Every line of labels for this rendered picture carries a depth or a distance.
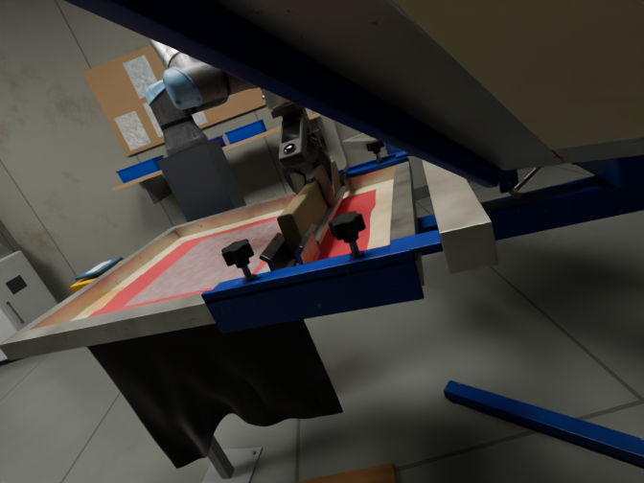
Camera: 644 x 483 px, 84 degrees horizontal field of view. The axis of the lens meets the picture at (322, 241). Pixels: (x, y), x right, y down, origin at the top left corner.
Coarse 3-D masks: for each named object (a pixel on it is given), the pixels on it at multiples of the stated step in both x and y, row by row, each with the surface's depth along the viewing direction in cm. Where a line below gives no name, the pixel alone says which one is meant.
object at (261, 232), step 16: (368, 192) 91; (352, 208) 83; (368, 208) 79; (256, 224) 99; (272, 224) 94; (192, 240) 108; (208, 240) 102; (224, 240) 96; (240, 240) 91; (256, 240) 86; (176, 256) 97; (192, 256) 92; (208, 256) 87
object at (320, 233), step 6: (342, 192) 84; (336, 198) 80; (336, 204) 76; (330, 210) 73; (330, 216) 70; (324, 222) 67; (318, 228) 65; (324, 228) 64; (318, 234) 62; (324, 234) 64; (318, 240) 60
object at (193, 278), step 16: (368, 224) 70; (336, 240) 68; (368, 240) 63; (256, 256) 75; (320, 256) 64; (160, 272) 88; (176, 272) 84; (192, 272) 80; (208, 272) 76; (224, 272) 73; (240, 272) 70; (256, 272) 67; (128, 288) 85; (144, 288) 81; (160, 288) 77; (176, 288) 73; (192, 288) 70; (208, 288) 68; (112, 304) 78; (128, 304) 75; (144, 304) 72
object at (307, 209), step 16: (336, 176) 87; (304, 192) 66; (320, 192) 72; (336, 192) 84; (288, 208) 59; (304, 208) 61; (320, 208) 69; (288, 224) 56; (304, 224) 59; (288, 240) 58
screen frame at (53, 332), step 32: (192, 224) 113; (224, 224) 111; (416, 224) 58; (128, 256) 100; (416, 256) 45; (96, 288) 85; (64, 320) 77; (96, 320) 62; (128, 320) 58; (160, 320) 57; (192, 320) 55; (32, 352) 67
